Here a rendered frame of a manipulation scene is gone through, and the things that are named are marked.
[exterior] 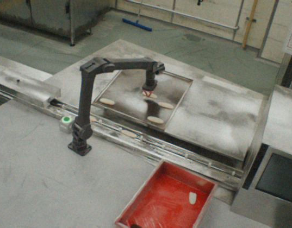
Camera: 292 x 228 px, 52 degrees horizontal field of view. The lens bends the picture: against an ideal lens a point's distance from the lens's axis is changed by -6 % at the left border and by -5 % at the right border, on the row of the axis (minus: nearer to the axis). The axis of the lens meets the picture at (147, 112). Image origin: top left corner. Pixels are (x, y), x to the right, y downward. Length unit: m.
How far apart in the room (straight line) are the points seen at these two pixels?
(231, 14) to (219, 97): 3.26
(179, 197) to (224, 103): 0.76
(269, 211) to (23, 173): 1.26
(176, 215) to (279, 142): 0.60
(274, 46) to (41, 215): 4.21
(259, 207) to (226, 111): 0.73
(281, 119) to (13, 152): 1.41
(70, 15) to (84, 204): 3.27
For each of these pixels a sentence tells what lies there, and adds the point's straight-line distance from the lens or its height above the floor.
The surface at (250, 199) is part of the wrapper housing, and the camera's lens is 1.57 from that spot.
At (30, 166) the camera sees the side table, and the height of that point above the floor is 0.82.
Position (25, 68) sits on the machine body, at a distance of 2.61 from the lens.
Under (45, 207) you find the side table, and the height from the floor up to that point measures 0.82.
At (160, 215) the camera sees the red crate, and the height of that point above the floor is 0.82.
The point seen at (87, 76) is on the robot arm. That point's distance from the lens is 1.53.
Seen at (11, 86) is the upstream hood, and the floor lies 0.92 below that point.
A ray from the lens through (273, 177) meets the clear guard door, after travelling 1.45.
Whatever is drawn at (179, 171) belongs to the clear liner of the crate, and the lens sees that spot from 1.66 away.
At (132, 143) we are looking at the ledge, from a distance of 1.81.
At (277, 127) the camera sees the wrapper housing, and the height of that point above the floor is 1.30.
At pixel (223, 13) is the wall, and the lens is 5.30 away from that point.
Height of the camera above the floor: 2.12
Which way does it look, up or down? 38 degrees down
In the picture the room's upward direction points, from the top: 7 degrees clockwise
